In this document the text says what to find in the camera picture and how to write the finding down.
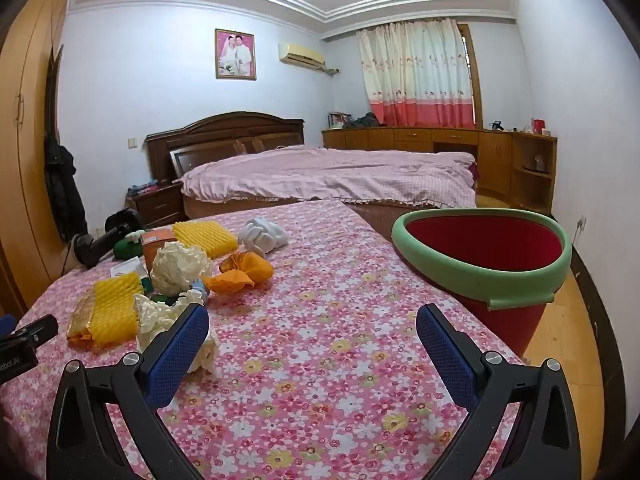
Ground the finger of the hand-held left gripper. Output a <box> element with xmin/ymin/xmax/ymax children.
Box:
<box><xmin>12</xmin><ymin>314</ymin><xmax>59</xmax><ymax>349</ymax></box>

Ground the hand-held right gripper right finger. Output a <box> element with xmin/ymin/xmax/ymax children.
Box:
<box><xmin>416</xmin><ymin>304</ymin><xmax>581</xmax><ymax>480</ymax></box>

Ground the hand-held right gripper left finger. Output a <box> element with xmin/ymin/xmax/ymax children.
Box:
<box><xmin>47</xmin><ymin>304</ymin><xmax>210</xmax><ymax>480</ymax></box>

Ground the clear snack packet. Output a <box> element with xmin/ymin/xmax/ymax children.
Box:
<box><xmin>66</xmin><ymin>290</ymin><xmax>97</xmax><ymax>352</ymax></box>

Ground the white tissue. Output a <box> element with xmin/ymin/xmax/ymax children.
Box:
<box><xmin>133</xmin><ymin>292</ymin><xmax>221</xmax><ymax>377</ymax></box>

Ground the yellow foam net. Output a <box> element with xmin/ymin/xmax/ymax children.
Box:
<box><xmin>171</xmin><ymin>220</ymin><xmax>239</xmax><ymax>259</ymax></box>
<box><xmin>91</xmin><ymin>272</ymin><xmax>144</xmax><ymax>347</ymax></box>

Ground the cream paper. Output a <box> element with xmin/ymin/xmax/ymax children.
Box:
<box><xmin>150</xmin><ymin>241</ymin><xmax>213</xmax><ymax>297</ymax></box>

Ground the orange plastic bag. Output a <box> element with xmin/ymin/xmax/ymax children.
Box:
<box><xmin>204</xmin><ymin>251</ymin><xmax>275</xmax><ymax>294</ymax></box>

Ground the orange box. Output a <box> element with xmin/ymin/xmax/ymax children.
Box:
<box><xmin>140</xmin><ymin>229</ymin><xmax>177</xmax><ymax>273</ymax></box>

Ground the red bin with green rim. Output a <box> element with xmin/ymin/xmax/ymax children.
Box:
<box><xmin>391</xmin><ymin>208</ymin><xmax>572</xmax><ymax>358</ymax></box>

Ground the white glove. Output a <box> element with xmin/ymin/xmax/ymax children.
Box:
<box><xmin>237</xmin><ymin>217</ymin><xmax>290</xmax><ymax>260</ymax></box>

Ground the black device on table edge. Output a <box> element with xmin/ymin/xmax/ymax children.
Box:
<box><xmin>70</xmin><ymin>208</ymin><xmax>146</xmax><ymax>270</ymax></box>

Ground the green plush toy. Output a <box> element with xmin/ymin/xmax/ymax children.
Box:
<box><xmin>113</xmin><ymin>232</ymin><xmax>146</xmax><ymax>261</ymax></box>

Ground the pink floral bedsheet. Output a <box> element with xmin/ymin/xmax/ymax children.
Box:
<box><xmin>0</xmin><ymin>200</ymin><xmax>526</xmax><ymax>480</ymax></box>

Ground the black hanging coat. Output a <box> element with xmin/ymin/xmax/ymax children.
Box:
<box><xmin>44</xmin><ymin>135</ymin><xmax>88</xmax><ymax>242</ymax></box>

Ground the dark wooden nightstand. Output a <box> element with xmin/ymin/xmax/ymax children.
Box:
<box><xmin>126</xmin><ymin>182</ymin><xmax>188</xmax><ymax>228</ymax></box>

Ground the wooden corner shelf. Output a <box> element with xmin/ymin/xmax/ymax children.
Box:
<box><xmin>510</xmin><ymin>132</ymin><xmax>558</xmax><ymax>216</ymax></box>

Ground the pink checked blanket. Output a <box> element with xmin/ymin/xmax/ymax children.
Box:
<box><xmin>179</xmin><ymin>146</ymin><xmax>478</xmax><ymax>209</ymax></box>

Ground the long wooden cabinet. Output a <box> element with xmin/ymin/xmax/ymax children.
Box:
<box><xmin>321</xmin><ymin>127</ymin><xmax>513</xmax><ymax>201</ymax></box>

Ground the dark wooden headboard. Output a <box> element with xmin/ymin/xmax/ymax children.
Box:
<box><xmin>145</xmin><ymin>112</ymin><xmax>306</xmax><ymax>186</ymax></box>

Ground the dark clothes pile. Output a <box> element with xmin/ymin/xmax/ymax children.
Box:
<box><xmin>342</xmin><ymin>112</ymin><xmax>383</xmax><ymax>130</ymax></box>

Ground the floral curtain with red hem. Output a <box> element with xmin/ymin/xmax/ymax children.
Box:
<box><xmin>356</xmin><ymin>19</ymin><xmax>476</xmax><ymax>130</ymax></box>

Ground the wooden window frame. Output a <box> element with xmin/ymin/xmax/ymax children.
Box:
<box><xmin>457</xmin><ymin>22</ymin><xmax>484</xmax><ymax>129</ymax></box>

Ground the framed wall photo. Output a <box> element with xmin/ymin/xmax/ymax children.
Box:
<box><xmin>215</xmin><ymin>28</ymin><xmax>257</xmax><ymax>81</ymax></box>

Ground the wall air conditioner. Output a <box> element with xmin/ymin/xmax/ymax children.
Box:
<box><xmin>278</xmin><ymin>41</ymin><xmax>327</xmax><ymax>68</ymax></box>

